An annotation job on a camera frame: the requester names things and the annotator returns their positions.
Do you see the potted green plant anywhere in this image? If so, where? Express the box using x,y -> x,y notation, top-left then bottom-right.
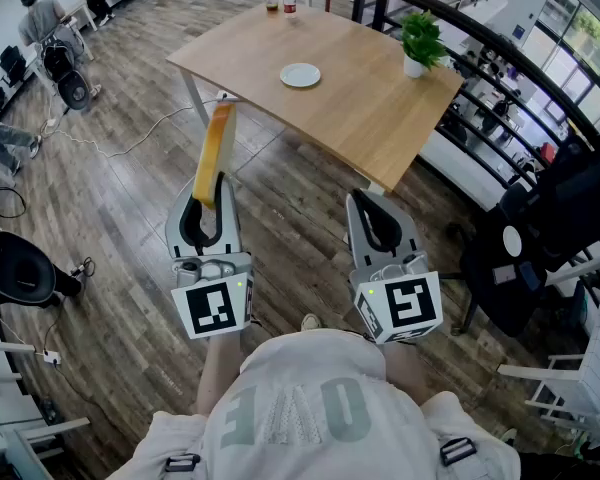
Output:
398,9 -> 452,80

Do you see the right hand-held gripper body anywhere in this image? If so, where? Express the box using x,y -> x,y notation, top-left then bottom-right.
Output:
348,250 -> 444,346

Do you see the person's white shirt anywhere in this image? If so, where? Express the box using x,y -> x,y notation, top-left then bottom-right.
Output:
104,327 -> 524,480

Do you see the person's right forearm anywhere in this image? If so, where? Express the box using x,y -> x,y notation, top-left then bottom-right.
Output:
379,341 -> 432,405

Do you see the white floor cable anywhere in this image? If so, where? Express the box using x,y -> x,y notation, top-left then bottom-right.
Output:
38,98 -> 222,160

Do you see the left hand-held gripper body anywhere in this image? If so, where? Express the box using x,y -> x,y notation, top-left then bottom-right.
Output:
171,250 -> 256,340

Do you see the white plate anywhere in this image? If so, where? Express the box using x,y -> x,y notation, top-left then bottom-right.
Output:
279,62 -> 323,89

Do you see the black strap buckle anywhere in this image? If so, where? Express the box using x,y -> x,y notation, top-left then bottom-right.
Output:
164,452 -> 202,474
439,436 -> 479,468

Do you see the black round chair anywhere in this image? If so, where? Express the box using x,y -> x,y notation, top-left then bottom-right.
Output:
0,224 -> 85,308

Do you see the black metal railing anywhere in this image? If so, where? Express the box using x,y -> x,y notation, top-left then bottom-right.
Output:
352,0 -> 600,289

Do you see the white slatted shelf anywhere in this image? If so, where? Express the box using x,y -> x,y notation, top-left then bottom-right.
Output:
496,241 -> 600,450

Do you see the bread slice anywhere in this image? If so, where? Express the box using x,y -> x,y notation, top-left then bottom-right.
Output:
192,102 -> 238,211

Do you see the person's left forearm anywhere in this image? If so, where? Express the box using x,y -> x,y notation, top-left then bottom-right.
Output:
195,335 -> 245,415

